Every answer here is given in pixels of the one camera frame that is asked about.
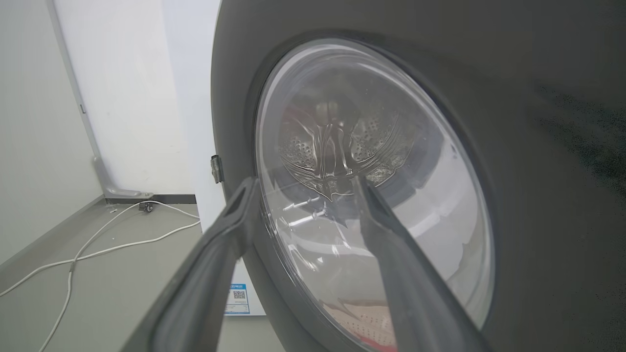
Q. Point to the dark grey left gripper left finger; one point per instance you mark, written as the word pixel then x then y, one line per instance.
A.
pixel 195 288

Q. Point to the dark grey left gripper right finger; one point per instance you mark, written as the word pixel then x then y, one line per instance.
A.
pixel 411 288

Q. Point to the dark grey washing machine door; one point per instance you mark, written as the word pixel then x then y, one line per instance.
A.
pixel 538 171

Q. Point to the metal door latch hook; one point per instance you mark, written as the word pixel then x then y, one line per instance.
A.
pixel 216 168

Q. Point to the white washing machine body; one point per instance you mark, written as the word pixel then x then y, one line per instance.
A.
pixel 195 122

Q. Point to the blue QR code sticker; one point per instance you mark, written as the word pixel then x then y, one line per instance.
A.
pixel 238 298

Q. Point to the small black caster wheel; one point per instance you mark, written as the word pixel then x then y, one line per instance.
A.
pixel 146 207

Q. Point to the grey metal partition frame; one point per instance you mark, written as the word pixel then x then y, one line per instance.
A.
pixel 93 142

